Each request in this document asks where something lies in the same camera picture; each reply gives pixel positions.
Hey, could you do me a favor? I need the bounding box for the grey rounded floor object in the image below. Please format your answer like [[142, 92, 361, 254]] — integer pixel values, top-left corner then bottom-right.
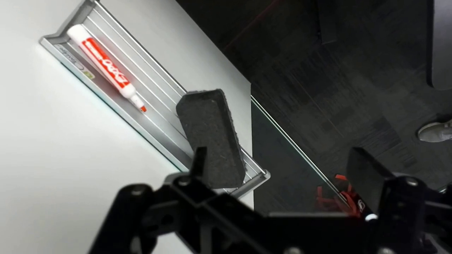
[[415, 118, 452, 146]]

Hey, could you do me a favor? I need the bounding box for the white whiteboard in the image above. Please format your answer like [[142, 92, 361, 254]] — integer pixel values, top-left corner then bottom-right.
[[0, 0, 258, 254]]

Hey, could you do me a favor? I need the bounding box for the red dry-erase marker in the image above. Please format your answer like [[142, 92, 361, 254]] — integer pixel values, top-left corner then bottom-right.
[[66, 24, 148, 115]]

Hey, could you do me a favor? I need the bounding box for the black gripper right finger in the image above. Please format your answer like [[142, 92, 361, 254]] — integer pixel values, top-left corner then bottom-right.
[[346, 147, 428, 254]]

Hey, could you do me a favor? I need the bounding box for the black felt whiteboard eraser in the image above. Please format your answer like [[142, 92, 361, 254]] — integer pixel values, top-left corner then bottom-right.
[[175, 89, 247, 190]]

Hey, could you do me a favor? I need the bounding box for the black bag with orange cables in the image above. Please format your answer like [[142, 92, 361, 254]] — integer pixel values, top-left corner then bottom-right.
[[315, 174, 373, 219]]

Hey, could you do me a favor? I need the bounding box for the grey aluminium marker tray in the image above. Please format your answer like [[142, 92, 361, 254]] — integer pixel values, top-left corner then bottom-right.
[[38, 0, 272, 197]]

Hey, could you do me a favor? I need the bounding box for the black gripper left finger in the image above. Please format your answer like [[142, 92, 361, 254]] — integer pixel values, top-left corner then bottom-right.
[[89, 146, 265, 254]]

